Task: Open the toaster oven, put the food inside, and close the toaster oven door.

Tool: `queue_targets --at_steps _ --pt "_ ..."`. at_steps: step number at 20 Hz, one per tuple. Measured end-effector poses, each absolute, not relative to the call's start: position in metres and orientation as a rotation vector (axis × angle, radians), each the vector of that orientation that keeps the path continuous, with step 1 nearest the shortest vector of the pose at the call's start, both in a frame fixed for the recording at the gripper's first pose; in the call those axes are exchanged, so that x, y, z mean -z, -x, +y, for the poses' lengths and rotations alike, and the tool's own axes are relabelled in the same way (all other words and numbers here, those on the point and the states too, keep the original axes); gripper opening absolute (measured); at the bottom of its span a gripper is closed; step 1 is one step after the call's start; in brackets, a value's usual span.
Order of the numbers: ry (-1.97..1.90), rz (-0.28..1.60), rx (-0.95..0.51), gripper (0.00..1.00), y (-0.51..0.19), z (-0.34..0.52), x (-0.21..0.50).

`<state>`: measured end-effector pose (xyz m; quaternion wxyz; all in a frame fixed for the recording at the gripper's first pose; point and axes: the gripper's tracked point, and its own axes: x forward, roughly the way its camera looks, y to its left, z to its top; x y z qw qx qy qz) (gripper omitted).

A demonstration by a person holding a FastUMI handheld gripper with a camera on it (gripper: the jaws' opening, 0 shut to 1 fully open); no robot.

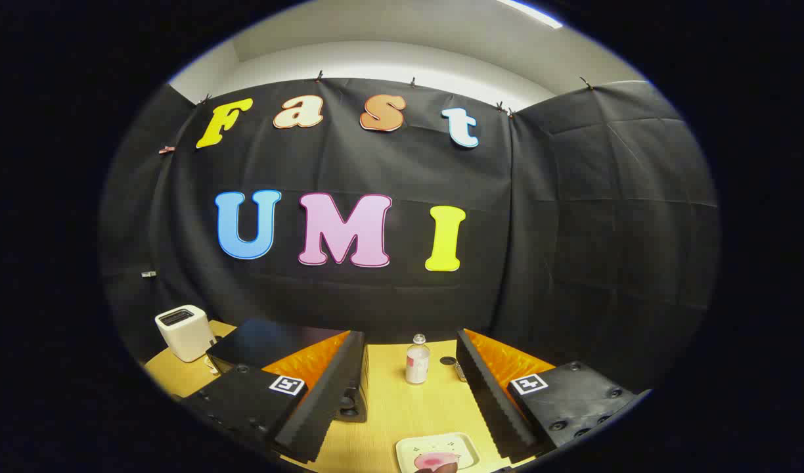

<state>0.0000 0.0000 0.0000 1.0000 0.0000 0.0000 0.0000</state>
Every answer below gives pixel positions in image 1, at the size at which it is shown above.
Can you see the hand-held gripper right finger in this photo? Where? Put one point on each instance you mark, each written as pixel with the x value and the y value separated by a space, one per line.
pixel 484 387

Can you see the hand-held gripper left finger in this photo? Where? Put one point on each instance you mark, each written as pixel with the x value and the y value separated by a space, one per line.
pixel 339 384

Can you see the black toaster oven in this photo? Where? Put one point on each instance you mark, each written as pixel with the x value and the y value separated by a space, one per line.
pixel 270 341

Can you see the pink round food slice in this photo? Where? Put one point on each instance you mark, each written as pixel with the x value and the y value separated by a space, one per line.
pixel 436 463

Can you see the cream square plate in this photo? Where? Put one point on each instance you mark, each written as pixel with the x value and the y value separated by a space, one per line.
pixel 412 450

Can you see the white bread toaster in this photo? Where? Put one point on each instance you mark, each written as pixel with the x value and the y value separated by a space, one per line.
pixel 185 332

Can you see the clear plastic bottle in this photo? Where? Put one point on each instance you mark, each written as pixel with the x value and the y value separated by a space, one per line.
pixel 417 364

